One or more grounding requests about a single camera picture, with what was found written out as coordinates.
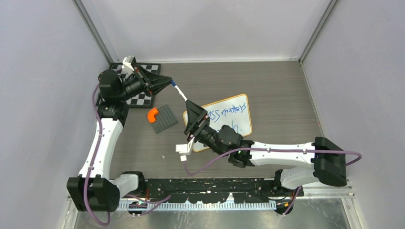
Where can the orange curved block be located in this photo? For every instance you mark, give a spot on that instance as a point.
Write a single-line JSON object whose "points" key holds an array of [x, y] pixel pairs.
{"points": [[152, 115]]}

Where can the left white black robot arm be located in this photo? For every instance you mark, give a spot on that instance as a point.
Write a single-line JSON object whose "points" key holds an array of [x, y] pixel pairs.
{"points": [[101, 132]]}

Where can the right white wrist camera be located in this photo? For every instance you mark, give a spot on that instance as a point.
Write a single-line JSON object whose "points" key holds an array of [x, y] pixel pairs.
{"points": [[184, 149]]}

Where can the black white checkerboard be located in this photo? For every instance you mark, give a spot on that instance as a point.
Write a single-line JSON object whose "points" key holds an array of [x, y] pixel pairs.
{"points": [[111, 82]]}

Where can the yellow framed whiteboard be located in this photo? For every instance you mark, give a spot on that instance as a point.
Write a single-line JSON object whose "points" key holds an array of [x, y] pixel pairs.
{"points": [[231, 119]]}

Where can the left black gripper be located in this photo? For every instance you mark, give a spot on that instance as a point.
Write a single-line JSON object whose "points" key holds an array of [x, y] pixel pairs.
{"points": [[146, 79]]}

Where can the aluminium frame rail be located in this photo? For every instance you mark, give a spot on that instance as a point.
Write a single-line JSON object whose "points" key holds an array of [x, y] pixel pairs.
{"points": [[134, 205]]}

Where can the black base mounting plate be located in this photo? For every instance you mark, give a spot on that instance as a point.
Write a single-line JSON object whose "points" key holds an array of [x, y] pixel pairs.
{"points": [[212, 190]]}

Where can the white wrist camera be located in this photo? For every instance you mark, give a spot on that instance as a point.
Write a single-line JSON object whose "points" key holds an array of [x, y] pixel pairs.
{"points": [[184, 149], [128, 64]]}

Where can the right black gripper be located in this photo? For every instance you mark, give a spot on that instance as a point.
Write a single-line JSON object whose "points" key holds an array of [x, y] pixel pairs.
{"points": [[196, 113]]}

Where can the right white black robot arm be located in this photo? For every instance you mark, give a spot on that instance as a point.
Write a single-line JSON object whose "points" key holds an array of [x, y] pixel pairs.
{"points": [[319, 161]]}

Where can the grey studded baseplate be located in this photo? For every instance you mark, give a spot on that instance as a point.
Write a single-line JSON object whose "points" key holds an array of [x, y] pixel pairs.
{"points": [[165, 119]]}

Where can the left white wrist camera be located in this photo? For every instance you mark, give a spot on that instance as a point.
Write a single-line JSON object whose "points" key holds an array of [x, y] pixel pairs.
{"points": [[128, 64]]}

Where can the whiteboard marker pen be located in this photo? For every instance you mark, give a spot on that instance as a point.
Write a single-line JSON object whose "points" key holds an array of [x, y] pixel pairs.
{"points": [[181, 93]]}

